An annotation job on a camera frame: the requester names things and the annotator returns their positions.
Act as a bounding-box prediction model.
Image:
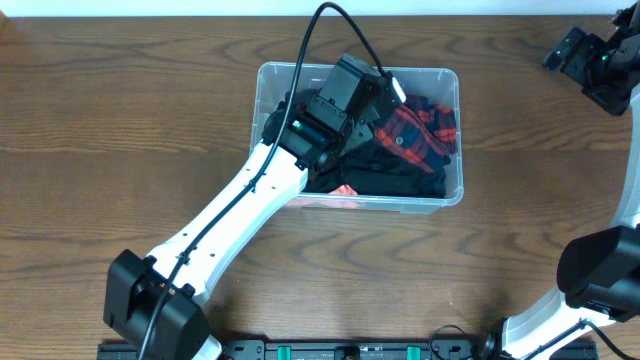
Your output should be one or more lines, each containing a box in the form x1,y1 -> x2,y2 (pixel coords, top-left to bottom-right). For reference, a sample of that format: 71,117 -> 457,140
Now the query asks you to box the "black garment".
305,127 -> 446,198

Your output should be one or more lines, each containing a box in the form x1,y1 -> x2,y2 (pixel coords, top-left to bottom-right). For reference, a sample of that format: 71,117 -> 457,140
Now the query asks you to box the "pink garment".
286,185 -> 361,209

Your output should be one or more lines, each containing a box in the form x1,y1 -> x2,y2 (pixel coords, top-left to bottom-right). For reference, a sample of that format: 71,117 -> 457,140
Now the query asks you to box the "red navy plaid shirt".
374,95 -> 458,174

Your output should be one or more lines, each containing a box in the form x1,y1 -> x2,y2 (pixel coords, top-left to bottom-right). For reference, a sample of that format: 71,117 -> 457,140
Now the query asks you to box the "clear plastic storage bin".
249,62 -> 465,214

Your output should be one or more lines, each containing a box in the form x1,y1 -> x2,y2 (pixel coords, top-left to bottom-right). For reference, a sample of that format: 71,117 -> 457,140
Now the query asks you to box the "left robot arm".
104,54 -> 406,359

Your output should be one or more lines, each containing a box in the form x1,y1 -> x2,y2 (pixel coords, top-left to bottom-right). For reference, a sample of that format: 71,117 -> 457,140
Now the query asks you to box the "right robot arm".
471,5 -> 639,360

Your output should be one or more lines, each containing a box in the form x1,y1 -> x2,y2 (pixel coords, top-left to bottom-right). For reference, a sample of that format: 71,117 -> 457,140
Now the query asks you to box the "left black cable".
137,1 -> 389,360

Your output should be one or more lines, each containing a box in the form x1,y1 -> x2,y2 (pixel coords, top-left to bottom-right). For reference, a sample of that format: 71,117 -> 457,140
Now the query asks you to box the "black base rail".
96,338 -> 599,360

